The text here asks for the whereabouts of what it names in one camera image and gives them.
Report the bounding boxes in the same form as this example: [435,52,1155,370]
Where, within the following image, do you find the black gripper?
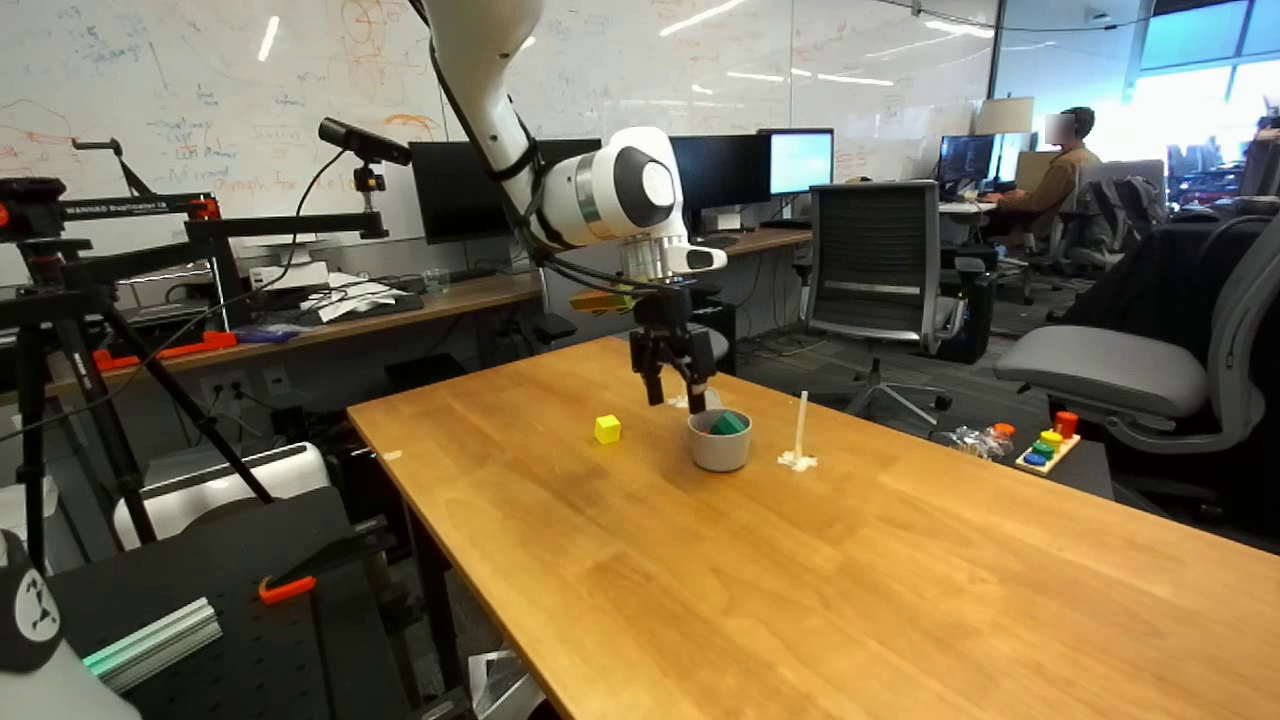
[628,286,728,415]

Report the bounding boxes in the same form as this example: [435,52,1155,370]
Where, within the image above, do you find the green octagonal wooden block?
[708,413,747,438]

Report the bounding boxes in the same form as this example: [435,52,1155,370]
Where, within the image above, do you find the yellow wooden cube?
[593,413,625,444]

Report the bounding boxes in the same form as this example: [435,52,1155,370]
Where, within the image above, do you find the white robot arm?
[409,0,728,415]

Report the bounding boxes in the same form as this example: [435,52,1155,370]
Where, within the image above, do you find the grey measuring cup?
[689,409,753,471]

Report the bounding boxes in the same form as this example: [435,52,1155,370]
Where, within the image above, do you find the white plastic stand near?
[777,387,819,471]

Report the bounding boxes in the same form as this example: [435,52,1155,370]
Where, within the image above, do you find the wooden desk in background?
[50,224,814,392]

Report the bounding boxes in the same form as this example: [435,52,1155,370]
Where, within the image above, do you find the black mesh office chair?
[804,181,992,431]

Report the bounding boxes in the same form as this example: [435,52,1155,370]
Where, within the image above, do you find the black computer monitor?
[404,138,603,249]

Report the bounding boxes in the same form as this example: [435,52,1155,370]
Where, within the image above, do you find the colourful stacking toy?
[1017,413,1079,476]

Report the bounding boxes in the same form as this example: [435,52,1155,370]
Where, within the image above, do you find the seated person in background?
[985,104,1098,246]

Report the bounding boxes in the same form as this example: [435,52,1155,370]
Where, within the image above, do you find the grey office chair right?
[997,224,1280,457]

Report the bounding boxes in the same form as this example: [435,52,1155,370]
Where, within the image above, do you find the silver aluminium bar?
[85,595,223,691]

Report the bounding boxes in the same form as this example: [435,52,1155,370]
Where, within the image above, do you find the black cap with logo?
[0,531,65,675]

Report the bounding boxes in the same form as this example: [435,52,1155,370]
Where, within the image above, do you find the black camera on boom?
[316,117,413,166]

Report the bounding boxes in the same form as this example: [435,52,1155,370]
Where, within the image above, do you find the orange clamp handle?
[257,578,318,607]

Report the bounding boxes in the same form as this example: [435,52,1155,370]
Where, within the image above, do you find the black camera tripod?
[0,176,273,558]

